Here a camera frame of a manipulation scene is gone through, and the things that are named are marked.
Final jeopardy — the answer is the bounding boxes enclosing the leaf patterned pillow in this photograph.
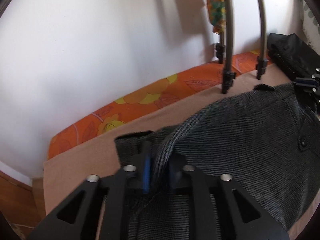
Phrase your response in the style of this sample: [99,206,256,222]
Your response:
[299,0,320,54]

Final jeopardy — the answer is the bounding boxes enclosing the colourful hanging cloth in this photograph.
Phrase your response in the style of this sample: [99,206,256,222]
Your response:
[207,0,226,34]

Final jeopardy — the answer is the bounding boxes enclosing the orange floral bedsheet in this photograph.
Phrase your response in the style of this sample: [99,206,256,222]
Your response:
[47,48,272,160]

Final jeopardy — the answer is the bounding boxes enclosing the dark grey knitted pants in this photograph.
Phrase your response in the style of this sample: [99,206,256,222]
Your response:
[114,83,319,230]

